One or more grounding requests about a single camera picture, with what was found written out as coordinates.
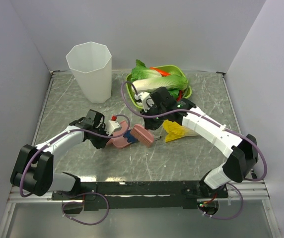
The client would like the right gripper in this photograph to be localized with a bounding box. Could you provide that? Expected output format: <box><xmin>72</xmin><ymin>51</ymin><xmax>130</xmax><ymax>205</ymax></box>
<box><xmin>141</xmin><ymin>103</ymin><xmax>167</xmax><ymax>130</ymax></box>

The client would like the pink hand brush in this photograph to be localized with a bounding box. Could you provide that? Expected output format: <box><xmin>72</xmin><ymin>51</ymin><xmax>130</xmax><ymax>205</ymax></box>
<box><xmin>131</xmin><ymin>124</ymin><xmax>154</xmax><ymax>147</ymax></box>

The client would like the pink dustpan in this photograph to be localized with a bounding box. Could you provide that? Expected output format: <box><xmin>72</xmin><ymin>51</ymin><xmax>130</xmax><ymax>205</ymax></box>
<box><xmin>106</xmin><ymin>120</ymin><xmax>131</xmax><ymax>149</ymax></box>

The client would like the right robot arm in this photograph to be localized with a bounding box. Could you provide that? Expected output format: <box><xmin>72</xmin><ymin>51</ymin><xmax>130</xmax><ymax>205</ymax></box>
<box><xmin>135</xmin><ymin>87</ymin><xmax>258</xmax><ymax>198</ymax></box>

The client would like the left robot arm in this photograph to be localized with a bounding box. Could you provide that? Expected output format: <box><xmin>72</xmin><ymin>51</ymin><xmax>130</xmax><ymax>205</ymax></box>
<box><xmin>10</xmin><ymin>110</ymin><xmax>121</xmax><ymax>199</ymax></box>

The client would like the grey paper scrap left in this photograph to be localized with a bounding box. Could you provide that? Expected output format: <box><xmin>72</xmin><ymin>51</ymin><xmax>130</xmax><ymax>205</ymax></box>
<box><xmin>153</xmin><ymin>136</ymin><xmax>162</xmax><ymax>142</ymax></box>

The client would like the yellow napa cabbage toy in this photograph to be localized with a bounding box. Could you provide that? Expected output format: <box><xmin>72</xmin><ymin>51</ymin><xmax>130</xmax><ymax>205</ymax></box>
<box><xmin>162</xmin><ymin>120</ymin><xmax>199</xmax><ymax>143</ymax></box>

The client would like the dark blue paper scrap left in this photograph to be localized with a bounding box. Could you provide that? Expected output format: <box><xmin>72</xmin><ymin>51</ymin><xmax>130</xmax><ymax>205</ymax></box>
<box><xmin>123</xmin><ymin>130</ymin><xmax>138</xmax><ymax>143</ymax></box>

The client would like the red chili pepper toy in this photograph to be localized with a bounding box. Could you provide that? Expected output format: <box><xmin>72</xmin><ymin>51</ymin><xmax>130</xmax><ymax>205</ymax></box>
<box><xmin>177</xmin><ymin>91</ymin><xmax>183</xmax><ymax>101</ymax></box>

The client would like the large green cabbage toy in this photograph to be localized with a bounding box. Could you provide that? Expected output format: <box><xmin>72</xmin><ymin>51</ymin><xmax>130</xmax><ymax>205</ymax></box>
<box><xmin>133</xmin><ymin>75</ymin><xmax>188</xmax><ymax>92</ymax></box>

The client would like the orange carrot toy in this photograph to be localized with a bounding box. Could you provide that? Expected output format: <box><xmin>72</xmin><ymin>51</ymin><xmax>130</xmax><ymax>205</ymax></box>
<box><xmin>149</xmin><ymin>67</ymin><xmax>170</xmax><ymax>76</ymax></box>

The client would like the green leafy lettuce toy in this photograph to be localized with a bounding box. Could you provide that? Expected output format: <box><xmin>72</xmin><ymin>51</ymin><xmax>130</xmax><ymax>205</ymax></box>
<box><xmin>131</xmin><ymin>59</ymin><xmax>161</xmax><ymax>81</ymax></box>

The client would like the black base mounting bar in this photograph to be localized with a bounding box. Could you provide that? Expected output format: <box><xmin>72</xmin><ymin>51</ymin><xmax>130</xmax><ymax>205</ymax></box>
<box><xmin>52</xmin><ymin>180</ymin><xmax>228</xmax><ymax>211</ymax></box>

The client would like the green plastic tray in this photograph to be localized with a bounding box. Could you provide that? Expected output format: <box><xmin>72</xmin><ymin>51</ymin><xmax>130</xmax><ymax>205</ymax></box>
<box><xmin>126</xmin><ymin>60</ymin><xmax>192</xmax><ymax>100</ymax></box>

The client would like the translucent white plastic bin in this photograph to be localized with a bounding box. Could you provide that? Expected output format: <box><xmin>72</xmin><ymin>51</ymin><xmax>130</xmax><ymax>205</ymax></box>
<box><xmin>66</xmin><ymin>42</ymin><xmax>112</xmax><ymax>103</ymax></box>

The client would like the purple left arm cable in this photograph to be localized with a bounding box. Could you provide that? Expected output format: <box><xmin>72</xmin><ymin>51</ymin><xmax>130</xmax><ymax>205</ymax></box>
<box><xmin>19</xmin><ymin>114</ymin><xmax>131</xmax><ymax>198</ymax></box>

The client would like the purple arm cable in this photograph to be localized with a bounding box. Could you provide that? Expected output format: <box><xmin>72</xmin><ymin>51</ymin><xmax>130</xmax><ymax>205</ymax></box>
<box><xmin>121</xmin><ymin>80</ymin><xmax>268</xmax><ymax>182</ymax></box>
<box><xmin>19</xmin><ymin>114</ymin><xmax>131</xmax><ymax>198</ymax></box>

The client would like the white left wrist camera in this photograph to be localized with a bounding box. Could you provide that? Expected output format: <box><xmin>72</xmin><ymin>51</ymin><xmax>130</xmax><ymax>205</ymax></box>
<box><xmin>105</xmin><ymin>120</ymin><xmax>122</xmax><ymax>136</ymax></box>

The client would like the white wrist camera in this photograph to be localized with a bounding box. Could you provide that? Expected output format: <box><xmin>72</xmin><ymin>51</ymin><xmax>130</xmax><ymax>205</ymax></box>
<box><xmin>135</xmin><ymin>92</ymin><xmax>154</xmax><ymax>112</ymax></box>
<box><xmin>105</xmin><ymin>120</ymin><xmax>122</xmax><ymax>136</ymax></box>

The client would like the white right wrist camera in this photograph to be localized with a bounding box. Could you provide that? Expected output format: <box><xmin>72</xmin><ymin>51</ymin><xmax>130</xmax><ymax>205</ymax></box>
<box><xmin>135</xmin><ymin>92</ymin><xmax>154</xmax><ymax>112</ymax></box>

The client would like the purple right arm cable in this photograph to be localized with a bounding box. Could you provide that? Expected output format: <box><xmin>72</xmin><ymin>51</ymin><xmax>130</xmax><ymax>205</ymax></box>
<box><xmin>121</xmin><ymin>80</ymin><xmax>268</xmax><ymax>182</ymax></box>

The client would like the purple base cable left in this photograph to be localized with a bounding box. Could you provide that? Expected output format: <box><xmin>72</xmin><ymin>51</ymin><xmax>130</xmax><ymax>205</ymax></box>
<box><xmin>61</xmin><ymin>192</ymin><xmax>110</xmax><ymax>226</ymax></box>

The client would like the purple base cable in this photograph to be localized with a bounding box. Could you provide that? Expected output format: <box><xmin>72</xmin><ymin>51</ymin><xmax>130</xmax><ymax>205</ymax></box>
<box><xmin>198</xmin><ymin>182</ymin><xmax>244</xmax><ymax>221</ymax></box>
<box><xmin>61</xmin><ymin>192</ymin><xmax>110</xmax><ymax>226</ymax></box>

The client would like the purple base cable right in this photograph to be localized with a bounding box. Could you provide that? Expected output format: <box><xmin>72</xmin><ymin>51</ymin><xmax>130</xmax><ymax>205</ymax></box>
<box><xmin>198</xmin><ymin>182</ymin><xmax>244</xmax><ymax>221</ymax></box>

